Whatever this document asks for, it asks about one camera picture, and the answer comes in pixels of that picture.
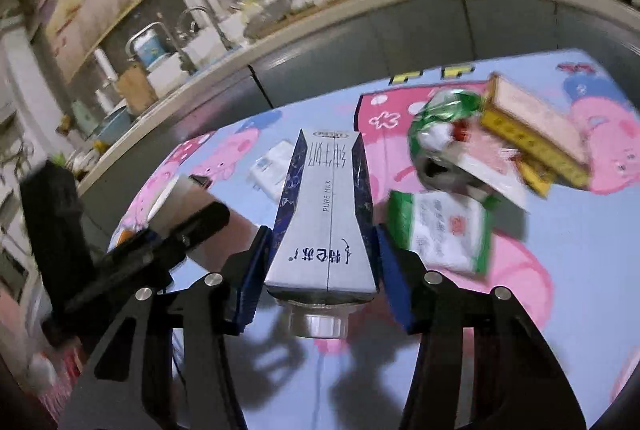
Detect metal faucet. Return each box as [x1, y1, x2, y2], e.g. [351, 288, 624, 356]
[175, 6, 212, 62]

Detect grey and blue milk carton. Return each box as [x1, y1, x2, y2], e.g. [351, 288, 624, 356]
[263, 128, 381, 339]

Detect wooden knife block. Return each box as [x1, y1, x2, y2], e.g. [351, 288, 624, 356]
[115, 65, 159, 116]

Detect grey kitchen counter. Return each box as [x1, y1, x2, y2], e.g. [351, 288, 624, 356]
[75, 0, 640, 196]

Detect green and white packet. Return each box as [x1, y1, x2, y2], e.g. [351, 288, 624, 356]
[387, 189, 499, 279]

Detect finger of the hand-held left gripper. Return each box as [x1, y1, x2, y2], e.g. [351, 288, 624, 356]
[150, 201, 232, 263]
[64, 227, 173, 313]

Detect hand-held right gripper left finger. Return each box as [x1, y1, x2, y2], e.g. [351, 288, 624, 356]
[57, 225, 274, 430]

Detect cartoon pig printed blanket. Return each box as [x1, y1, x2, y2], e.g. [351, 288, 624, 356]
[107, 50, 640, 430]

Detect yellow snack packet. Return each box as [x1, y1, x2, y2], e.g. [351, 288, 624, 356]
[514, 155, 557, 199]

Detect white tissue pack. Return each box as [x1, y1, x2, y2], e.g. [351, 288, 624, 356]
[248, 140, 297, 202]

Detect blue basin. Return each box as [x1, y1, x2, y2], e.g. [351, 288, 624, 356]
[92, 105, 134, 147]

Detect brown paper cup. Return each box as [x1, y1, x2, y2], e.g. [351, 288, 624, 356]
[117, 174, 261, 273]

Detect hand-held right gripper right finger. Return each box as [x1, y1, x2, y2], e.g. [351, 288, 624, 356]
[376, 224, 587, 430]

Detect blue and white kettle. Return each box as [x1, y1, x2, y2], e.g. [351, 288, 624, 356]
[125, 22, 174, 69]

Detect green foil bag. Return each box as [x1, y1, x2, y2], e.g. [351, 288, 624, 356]
[407, 87, 488, 192]

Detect flat yellow box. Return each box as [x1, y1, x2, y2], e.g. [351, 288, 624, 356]
[479, 72, 594, 191]

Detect white and pink paper wrapper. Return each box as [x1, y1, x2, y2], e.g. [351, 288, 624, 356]
[457, 130, 532, 213]

